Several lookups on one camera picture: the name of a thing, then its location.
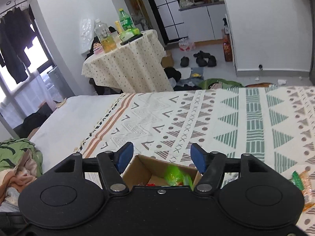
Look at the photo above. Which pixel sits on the orange biscuit packet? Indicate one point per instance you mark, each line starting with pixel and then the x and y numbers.
pixel 307 192

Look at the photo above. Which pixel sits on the white kitchen cabinet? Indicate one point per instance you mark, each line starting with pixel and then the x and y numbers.
pixel 205 22

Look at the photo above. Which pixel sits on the white mattress sheet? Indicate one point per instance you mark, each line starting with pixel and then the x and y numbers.
pixel 69 125

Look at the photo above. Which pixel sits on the dark green snack bag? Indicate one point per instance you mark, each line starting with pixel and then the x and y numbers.
pixel 296 180

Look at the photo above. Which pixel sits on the hanging dark clothes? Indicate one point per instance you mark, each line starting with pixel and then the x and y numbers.
pixel 16 36

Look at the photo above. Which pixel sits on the yellow liquid plastic bottle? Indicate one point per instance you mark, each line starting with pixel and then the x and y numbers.
pixel 104 36

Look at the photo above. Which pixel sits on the patterned bed blanket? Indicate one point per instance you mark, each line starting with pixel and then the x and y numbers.
pixel 275 124

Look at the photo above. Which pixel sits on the single black slipper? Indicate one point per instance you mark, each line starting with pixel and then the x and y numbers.
pixel 184 62

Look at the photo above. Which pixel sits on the green soda bottle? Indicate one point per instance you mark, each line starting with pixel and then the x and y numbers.
pixel 125 20

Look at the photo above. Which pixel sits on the green leaf patterned quilt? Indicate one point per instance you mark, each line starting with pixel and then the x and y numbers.
pixel 21 164

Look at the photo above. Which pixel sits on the bright green snack bag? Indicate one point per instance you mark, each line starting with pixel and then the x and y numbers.
pixel 176 177

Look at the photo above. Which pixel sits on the green tissue pack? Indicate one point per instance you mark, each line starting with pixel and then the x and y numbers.
pixel 129 33

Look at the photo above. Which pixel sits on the brown cardboard box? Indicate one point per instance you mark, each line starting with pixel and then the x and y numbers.
pixel 144 170

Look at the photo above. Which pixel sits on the pink water bottle pack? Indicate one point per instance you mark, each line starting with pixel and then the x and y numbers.
pixel 185 44

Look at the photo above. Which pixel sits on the dark oil bottle on floor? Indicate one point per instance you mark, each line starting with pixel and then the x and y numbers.
pixel 227 47

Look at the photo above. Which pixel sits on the black slippers pile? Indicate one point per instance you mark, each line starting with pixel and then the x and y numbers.
pixel 204 59

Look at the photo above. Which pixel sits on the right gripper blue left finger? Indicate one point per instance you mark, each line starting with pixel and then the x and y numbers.
pixel 123 156

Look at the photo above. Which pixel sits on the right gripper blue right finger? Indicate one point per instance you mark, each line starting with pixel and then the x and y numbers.
pixel 199 157

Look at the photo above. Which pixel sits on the small cardboard box on floor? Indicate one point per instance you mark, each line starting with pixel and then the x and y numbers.
pixel 167 60

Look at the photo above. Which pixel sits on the dotted cream tablecloth table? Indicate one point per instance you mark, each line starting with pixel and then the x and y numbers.
pixel 133 68

